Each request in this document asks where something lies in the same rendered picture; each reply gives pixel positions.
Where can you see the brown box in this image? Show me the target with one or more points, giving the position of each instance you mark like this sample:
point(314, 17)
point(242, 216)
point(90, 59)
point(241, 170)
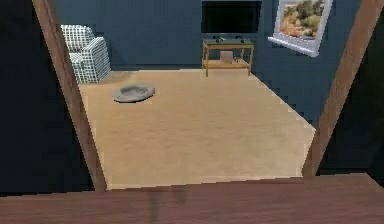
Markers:
point(226, 57)

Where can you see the brown wooden door frame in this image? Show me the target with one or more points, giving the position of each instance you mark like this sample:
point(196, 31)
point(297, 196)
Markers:
point(70, 96)

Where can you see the white framed window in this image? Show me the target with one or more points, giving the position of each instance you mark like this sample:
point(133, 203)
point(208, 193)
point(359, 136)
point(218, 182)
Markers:
point(301, 20)

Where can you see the wooden television table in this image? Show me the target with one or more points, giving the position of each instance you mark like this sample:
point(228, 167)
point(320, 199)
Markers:
point(228, 63)

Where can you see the grey round floor cushion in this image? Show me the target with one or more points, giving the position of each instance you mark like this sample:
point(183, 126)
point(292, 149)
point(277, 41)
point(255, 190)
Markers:
point(133, 93)

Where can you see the white checked armchair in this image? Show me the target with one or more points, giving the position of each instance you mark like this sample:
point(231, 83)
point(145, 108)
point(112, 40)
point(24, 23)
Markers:
point(89, 56)

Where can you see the black television set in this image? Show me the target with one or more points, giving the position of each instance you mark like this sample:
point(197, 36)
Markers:
point(231, 16)

